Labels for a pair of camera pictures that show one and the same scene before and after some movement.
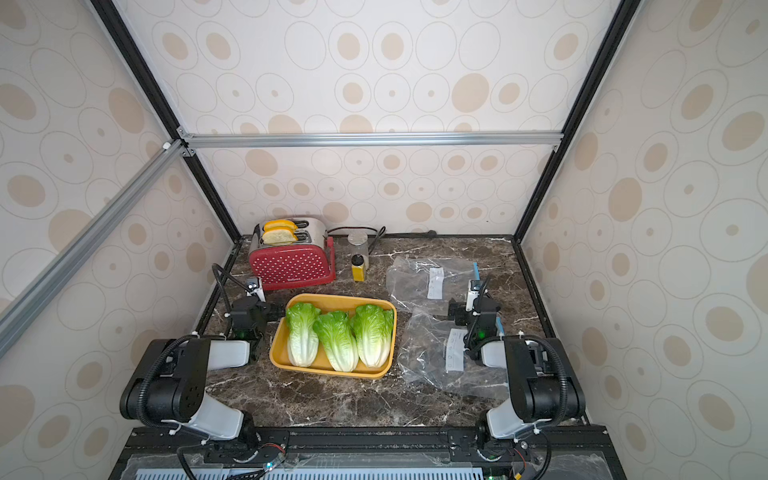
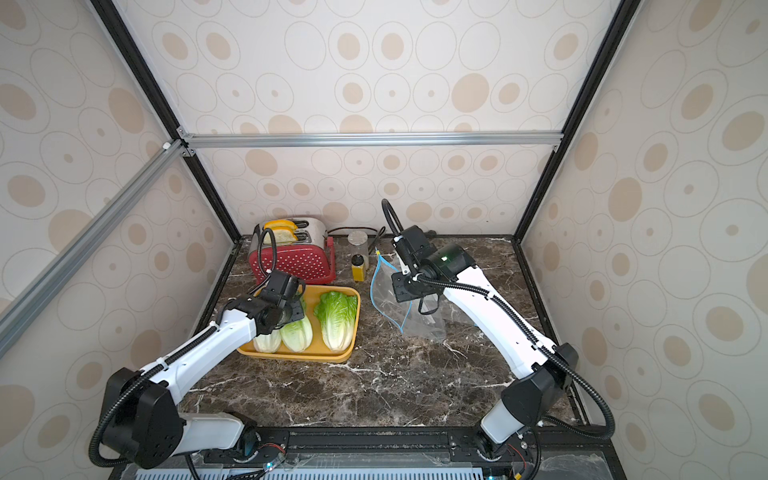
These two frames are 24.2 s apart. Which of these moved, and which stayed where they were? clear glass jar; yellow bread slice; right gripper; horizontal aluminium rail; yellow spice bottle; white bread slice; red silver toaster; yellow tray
Moved: right gripper; yellow tray
Stayed: clear glass jar; yellow spice bottle; yellow bread slice; white bread slice; horizontal aluminium rail; red silver toaster
